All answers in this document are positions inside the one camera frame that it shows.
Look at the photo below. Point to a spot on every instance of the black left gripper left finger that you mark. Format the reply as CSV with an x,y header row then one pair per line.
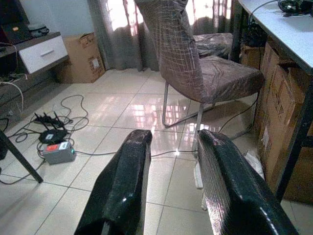
x,y
127,186

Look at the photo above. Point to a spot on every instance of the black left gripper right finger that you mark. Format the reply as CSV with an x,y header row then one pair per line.
x,y
234,193

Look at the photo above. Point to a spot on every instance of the grey power box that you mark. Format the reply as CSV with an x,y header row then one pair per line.
x,y
58,153

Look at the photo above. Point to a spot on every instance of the large cardboard box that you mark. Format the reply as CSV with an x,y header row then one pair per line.
x,y
281,117

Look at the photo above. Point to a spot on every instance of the black wifi router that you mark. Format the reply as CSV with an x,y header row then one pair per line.
x,y
51,129

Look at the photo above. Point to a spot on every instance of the black table leg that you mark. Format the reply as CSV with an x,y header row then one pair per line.
x,y
20,159

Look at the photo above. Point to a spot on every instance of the small cardboard box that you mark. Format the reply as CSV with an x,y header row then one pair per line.
x,y
83,60

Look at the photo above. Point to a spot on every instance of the brown fabric dining chair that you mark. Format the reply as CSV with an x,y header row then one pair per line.
x,y
193,61

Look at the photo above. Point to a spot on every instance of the grey curtain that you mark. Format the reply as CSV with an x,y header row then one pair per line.
x,y
117,36

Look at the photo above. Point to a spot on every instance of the dark wood tv cabinet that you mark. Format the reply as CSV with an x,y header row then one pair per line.
x,y
22,73

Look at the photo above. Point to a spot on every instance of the white cabinet drawer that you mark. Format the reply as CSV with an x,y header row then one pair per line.
x,y
42,54

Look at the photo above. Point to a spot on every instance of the white top work table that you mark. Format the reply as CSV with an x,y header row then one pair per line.
x,y
286,36

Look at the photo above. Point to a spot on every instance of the black television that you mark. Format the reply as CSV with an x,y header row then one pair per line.
x,y
12,12

